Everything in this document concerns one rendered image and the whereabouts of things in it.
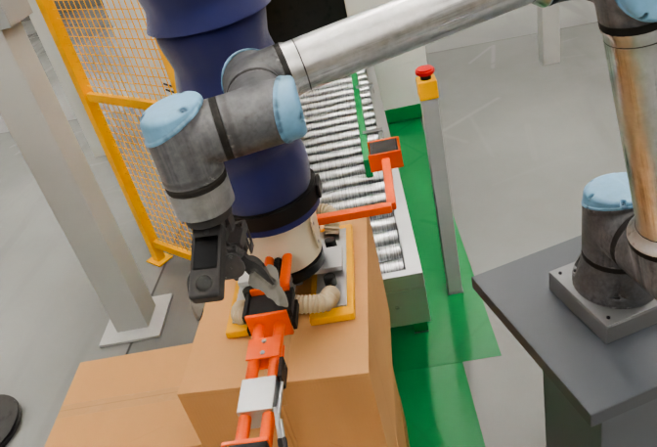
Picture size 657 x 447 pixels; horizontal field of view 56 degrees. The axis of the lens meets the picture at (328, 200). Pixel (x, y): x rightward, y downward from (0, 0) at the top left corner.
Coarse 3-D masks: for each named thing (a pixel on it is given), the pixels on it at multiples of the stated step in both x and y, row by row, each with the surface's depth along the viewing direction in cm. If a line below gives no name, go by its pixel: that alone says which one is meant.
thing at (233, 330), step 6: (240, 288) 148; (246, 288) 143; (252, 288) 142; (234, 294) 147; (240, 294) 145; (234, 300) 145; (228, 324) 138; (234, 324) 138; (228, 330) 137; (234, 330) 136; (240, 330) 136; (228, 336) 137; (234, 336) 137
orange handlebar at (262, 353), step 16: (384, 160) 160; (384, 176) 153; (352, 208) 144; (368, 208) 143; (384, 208) 142; (320, 224) 145; (288, 256) 134; (288, 272) 130; (256, 336) 115; (272, 336) 113; (256, 352) 111; (272, 352) 110; (256, 368) 109; (272, 368) 108; (240, 416) 101; (272, 416) 99; (240, 432) 98; (272, 432) 97
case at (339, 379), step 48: (240, 336) 137; (288, 336) 134; (336, 336) 131; (384, 336) 164; (192, 384) 128; (240, 384) 126; (288, 384) 124; (336, 384) 123; (384, 384) 145; (288, 432) 132; (336, 432) 131; (384, 432) 131
